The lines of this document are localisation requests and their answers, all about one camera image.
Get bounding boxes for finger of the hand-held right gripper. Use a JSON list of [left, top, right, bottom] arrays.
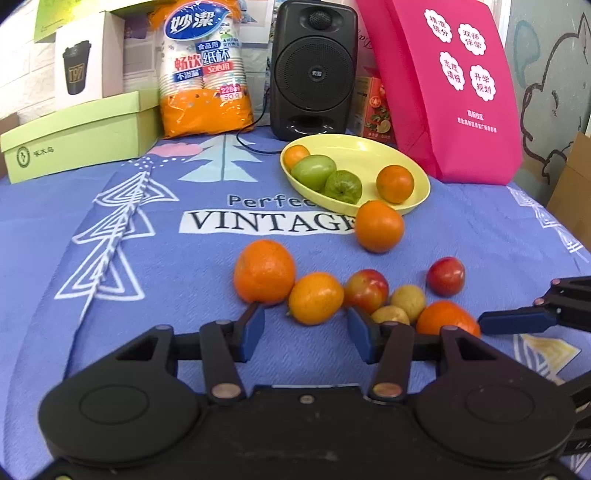
[[478, 275, 591, 337]]

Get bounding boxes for flat green box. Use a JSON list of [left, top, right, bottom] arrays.
[[32, 0, 158, 40]]

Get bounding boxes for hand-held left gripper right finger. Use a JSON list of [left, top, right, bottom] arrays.
[[347, 307, 504, 402]]

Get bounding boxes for blue printed cloth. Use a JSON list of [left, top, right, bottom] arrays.
[[0, 124, 591, 480]]

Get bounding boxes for small yellow fruit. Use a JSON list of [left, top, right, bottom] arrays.
[[390, 285, 426, 319], [370, 305, 411, 326]]

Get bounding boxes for black speaker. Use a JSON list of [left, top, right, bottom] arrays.
[[269, 0, 360, 141]]

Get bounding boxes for small red apple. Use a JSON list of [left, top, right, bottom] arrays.
[[426, 257, 465, 296]]

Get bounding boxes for brown cardboard box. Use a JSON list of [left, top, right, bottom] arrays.
[[547, 131, 591, 252], [0, 112, 20, 182]]

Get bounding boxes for yellow oval plate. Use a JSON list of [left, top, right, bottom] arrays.
[[280, 134, 431, 217]]

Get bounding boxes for green guava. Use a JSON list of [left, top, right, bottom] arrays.
[[324, 170, 363, 204]]

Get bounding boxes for pink fabric bag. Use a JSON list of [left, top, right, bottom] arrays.
[[355, 0, 525, 185]]

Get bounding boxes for orange pack of paper cups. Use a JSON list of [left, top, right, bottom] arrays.
[[148, 0, 256, 139]]

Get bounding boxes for black cable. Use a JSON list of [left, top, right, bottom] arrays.
[[235, 85, 283, 157]]

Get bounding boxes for small orange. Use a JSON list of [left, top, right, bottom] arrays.
[[283, 144, 311, 169]]

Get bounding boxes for small red fruit box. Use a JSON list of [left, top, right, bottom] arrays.
[[351, 76, 398, 141]]

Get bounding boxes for red-yellow apple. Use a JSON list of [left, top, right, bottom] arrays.
[[344, 269, 390, 315]]

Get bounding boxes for large orange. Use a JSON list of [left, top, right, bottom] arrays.
[[233, 239, 297, 305]]

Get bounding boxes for light green shoe box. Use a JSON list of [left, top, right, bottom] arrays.
[[0, 90, 162, 184]]

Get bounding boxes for white printed carton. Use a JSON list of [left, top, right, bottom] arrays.
[[122, 11, 162, 95]]

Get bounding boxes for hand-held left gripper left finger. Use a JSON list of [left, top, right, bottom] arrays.
[[113, 302, 267, 406]]

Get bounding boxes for white box with cup print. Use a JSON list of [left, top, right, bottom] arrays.
[[54, 11, 125, 112]]

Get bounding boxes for smooth green fruit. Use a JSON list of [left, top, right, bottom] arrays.
[[291, 155, 337, 190]]

